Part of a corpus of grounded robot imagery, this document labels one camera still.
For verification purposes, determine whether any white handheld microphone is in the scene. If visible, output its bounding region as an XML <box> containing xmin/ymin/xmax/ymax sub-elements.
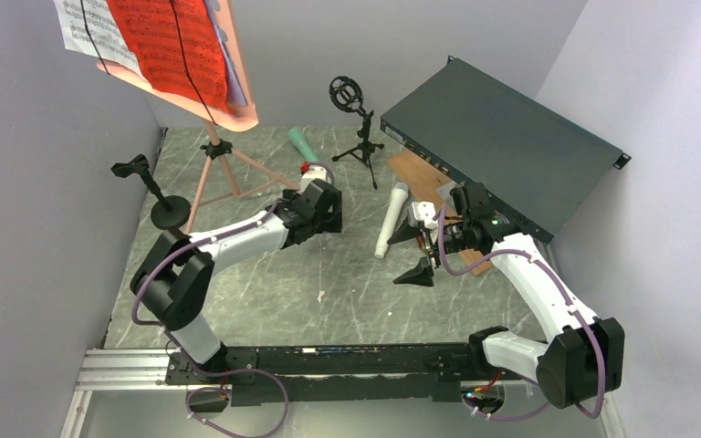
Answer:
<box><xmin>373</xmin><ymin>182</ymin><xmax>409</xmax><ymax>259</ymax></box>

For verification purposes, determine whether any green condenser microphone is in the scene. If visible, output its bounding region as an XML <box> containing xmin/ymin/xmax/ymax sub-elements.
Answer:
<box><xmin>288</xmin><ymin>128</ymin><xmax>319</xmax><ymax>162</ymax></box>

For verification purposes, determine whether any black tripod mic stand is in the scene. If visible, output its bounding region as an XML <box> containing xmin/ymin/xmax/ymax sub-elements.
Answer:
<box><xmin>329</xmin><ymin>76</ymin><xmax>384</xmax><ymax>190</ymax></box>

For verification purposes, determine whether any black round-base mic stand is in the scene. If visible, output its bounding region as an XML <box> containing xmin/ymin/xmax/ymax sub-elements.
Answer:
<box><xmin>110</xmin><ymin>154</ymin><xmax>192</xmax><ymax>230</ymax></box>

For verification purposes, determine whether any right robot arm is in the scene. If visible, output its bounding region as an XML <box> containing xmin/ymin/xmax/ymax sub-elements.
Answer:
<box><xmin>374</xmin><ymin>182</ymin><xmax>625</xmax><ymax>419</ymax></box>

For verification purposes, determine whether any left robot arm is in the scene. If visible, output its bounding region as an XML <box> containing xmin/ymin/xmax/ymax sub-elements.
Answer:
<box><xmin>130</xmin><ymin>179</ymin><xmax>342</xmax><ymax>383</ymax></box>

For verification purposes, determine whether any copper pipe fitting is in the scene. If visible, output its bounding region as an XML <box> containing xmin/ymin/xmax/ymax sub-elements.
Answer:
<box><xmin>416</xmin><ymin>235</ymin><xmax>431</xmax><ymax>254</ymax></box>

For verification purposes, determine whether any wooden board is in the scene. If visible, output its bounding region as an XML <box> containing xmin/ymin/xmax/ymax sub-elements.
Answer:
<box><xmin>386</xmin><ymin>149</ymin><xmax>506</xmax><ymax>276</ymax></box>

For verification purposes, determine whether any dark rack audio unit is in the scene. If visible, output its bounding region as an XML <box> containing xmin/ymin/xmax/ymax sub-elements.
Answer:
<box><xmin>380</xmin><ymin>57</ymin><xmax>631</xmax><ymax>244</ymax></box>

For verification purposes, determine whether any pink music stand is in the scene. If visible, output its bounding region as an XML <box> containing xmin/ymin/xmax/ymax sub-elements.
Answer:
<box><xmin>98</xmin><ymin>1</ymin><xmax>299</xmax><ymax>228</ymax></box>

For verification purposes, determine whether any red sheet music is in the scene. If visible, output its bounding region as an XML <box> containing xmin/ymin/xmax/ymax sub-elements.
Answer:
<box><xmin>108</xmin><ymin>0</ymin><xmax>230</xmax><ymax>113</ymax></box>

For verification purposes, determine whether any white sheet music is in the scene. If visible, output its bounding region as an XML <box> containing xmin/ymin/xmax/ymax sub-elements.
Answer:
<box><xmin>54</xmin><ymin>0</ymin><xmax>142</xmax><ymax>77</ymax></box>

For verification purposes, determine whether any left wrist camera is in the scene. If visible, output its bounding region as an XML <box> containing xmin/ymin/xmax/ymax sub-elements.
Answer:
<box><xmin>299</xmin><ymin>162</ymin><xmax>334</xmax><ymax>193</ymax></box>

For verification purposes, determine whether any metal clamp bracket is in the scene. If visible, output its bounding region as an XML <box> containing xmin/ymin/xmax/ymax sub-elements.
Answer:
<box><xmin>436</xmin><ymin>182</ymin><xmax>456</xmax><ymax>206</ymax></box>

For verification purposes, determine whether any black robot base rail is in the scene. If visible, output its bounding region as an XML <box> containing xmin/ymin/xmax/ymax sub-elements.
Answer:
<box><xmin>164</xmin><ymin>342</ymin><xmax>500</xmax><ymax>407</ymax></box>

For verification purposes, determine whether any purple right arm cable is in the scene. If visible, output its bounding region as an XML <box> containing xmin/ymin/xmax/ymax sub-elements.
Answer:
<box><xmin>434</xmin><ymin>205</ymin><xmax>606</xmax><ymax>422</ymax></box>

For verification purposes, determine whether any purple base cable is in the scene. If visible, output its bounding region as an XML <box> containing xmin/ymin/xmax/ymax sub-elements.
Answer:
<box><xmin>184</xmin><ymin>365</ymin><xmax>291</xmax><ymax>438</ymax></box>

